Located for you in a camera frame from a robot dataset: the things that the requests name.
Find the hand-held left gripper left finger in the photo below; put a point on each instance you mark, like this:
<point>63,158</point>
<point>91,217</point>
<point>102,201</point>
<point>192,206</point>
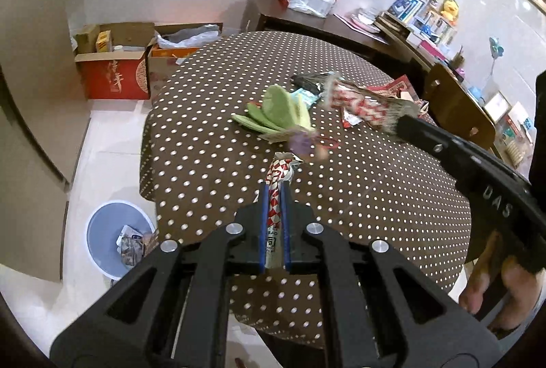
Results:
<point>262,223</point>

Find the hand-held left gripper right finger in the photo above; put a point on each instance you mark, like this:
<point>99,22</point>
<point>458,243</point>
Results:
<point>286,223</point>

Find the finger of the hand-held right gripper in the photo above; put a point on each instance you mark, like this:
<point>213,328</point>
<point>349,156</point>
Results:
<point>426,137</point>

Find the red white snack wrapper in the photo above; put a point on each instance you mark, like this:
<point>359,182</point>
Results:
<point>275,197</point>
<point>362,103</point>

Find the blue plastic bucket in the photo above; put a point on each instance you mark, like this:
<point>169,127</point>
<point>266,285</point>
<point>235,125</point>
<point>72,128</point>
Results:
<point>100,240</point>

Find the person's right hand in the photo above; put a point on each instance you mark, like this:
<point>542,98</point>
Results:
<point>518,287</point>

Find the wooden chair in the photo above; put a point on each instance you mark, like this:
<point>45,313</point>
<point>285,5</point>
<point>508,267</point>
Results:
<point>452,103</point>

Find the red paper packet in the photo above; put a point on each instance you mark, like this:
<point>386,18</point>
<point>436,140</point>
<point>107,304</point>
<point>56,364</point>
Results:
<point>394,86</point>

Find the brown polka dot tablecloth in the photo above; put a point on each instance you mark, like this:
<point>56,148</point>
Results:
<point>204,163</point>

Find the pink box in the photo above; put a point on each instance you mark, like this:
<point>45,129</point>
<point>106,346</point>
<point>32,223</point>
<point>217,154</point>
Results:
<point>433,48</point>

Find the small teal fan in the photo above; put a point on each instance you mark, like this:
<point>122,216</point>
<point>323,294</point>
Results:
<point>496,48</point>

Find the green vegetable leaves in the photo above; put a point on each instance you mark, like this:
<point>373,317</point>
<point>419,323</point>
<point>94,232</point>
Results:
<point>277,108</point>

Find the light blue packet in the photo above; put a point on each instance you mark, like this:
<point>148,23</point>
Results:
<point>307,98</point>

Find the yellow duck toy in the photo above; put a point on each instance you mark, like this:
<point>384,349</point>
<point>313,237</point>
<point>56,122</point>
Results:
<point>449,12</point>

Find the black packet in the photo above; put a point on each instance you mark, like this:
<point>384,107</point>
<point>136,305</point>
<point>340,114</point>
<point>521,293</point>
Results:
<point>309,81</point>

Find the row of books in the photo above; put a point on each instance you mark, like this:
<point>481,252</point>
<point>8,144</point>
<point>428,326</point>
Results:
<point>403,7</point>

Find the pink mat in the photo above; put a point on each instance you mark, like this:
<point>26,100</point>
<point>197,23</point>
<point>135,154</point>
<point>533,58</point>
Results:
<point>347,20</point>

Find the dark wooden desk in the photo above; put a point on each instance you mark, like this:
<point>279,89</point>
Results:
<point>290,16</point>

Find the brown cardboard box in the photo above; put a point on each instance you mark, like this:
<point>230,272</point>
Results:
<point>160,69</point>

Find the grey plastic bag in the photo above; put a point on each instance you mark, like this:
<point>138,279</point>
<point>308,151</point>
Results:
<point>187,37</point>

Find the red cardboard box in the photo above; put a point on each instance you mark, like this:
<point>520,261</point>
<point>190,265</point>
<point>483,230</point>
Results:
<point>115,78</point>

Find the small yellow box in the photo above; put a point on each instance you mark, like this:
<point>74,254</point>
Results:
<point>103,42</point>

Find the small brown carton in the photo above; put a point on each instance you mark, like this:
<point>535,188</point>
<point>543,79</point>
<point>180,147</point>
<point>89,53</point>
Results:
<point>87,39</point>

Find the silver refrigerator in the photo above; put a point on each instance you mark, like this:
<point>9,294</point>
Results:
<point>34,74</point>

